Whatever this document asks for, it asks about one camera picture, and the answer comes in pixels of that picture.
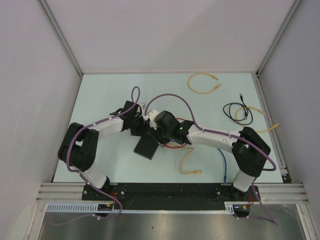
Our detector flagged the black network switch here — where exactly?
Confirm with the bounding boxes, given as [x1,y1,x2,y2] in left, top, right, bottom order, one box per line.
[133,135,159,160]

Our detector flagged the blue ethernet cable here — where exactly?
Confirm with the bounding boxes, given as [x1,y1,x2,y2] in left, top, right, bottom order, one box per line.
[217,147,228,185]

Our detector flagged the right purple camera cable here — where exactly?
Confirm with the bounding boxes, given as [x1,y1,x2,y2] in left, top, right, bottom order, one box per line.
[144,93,278,226]

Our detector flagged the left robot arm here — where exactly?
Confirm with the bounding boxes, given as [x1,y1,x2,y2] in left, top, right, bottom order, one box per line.
[58,100,145,200]

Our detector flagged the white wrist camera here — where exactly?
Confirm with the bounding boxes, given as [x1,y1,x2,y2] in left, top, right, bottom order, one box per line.
[143,110,160,130]
[138,102,146,116]

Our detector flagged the grey slotted cable duct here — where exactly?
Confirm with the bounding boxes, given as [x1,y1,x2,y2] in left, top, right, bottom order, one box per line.
[47,201,248,216]

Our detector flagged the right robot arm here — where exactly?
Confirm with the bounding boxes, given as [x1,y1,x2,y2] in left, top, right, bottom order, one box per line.
[143,110,271,201]

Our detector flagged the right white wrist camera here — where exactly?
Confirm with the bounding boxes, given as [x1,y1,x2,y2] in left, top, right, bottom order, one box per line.
[143,110,160,130]

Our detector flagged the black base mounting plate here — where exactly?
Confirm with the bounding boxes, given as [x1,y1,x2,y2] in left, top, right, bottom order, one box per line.
[82,182,262,211]

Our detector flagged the red ethernet cable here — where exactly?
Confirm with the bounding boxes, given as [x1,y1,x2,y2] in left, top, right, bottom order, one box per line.
[163,117,187,150]

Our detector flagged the black ethernet cable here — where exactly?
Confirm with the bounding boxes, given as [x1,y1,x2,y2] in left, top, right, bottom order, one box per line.
[223,93,254,126]

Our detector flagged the yellow ethernet cable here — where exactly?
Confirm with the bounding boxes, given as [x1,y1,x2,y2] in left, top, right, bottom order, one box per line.
[179,146,203,175]
[235,106,280,133]
[187,72,223,95]

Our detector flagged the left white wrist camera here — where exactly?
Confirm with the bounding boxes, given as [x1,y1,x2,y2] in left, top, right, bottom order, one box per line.
[138,102,146,116]

